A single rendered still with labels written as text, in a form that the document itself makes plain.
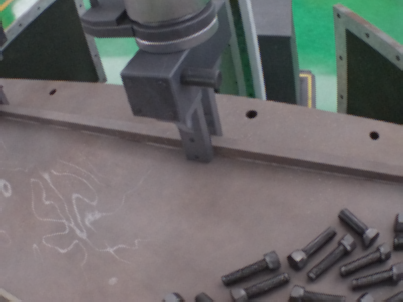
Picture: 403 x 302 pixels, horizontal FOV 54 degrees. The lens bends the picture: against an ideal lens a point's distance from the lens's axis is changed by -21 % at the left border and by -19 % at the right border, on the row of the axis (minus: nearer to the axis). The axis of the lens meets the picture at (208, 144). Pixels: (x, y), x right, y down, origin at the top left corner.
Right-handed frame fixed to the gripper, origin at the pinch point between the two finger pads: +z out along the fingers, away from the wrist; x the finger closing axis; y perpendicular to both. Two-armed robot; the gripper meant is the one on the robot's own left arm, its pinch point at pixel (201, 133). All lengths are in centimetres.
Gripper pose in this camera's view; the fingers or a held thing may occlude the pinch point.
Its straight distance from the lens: 49.3
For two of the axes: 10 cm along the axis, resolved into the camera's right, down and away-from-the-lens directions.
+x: 3.5, -7.2, 6.0
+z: 1.6, 6.8, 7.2
